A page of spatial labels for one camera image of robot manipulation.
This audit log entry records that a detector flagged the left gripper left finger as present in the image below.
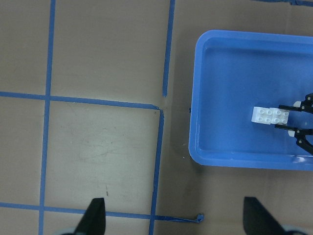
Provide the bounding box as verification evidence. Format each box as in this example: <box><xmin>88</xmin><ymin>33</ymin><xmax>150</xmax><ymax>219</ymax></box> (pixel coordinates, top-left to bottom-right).
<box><xmin>74</xmin><ymin>198</ymin><xmax>106</xmax><ymax>235</ymax></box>

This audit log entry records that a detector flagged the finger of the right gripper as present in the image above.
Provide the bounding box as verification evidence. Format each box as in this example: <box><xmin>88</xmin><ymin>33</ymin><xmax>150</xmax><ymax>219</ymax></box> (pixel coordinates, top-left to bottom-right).
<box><xmin>274</xmin><ymin>124</ymin><xmax>313</xmax><ymax>155</ymax></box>
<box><xmin>278</xmin><ymin>93</ymin><xmax>313</xmax><ymax>113</ymax></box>

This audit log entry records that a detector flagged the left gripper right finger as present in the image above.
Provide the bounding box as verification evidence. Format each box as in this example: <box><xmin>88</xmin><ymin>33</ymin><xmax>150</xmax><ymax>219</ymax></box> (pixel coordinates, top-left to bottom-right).
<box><xmin>243</xmin><ymin>197</ymin><xmax>286</xmax><ymax>235</ymax></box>

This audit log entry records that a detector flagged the white block with studs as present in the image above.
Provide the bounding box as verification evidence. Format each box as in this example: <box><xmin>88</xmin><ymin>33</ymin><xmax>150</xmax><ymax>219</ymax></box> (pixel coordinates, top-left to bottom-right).
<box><xmin>251</xmin><ymin>106</ymin><xmax>273</xmax><ymax>125</ymax></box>

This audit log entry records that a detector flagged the blue plastic tray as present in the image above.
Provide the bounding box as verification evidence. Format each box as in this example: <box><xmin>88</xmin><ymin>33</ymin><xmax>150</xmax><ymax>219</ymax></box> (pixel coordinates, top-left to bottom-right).
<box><xmin>189</xmin><ymin>30</ymin><xmax>313</xmax><ymax>171</ymax></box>

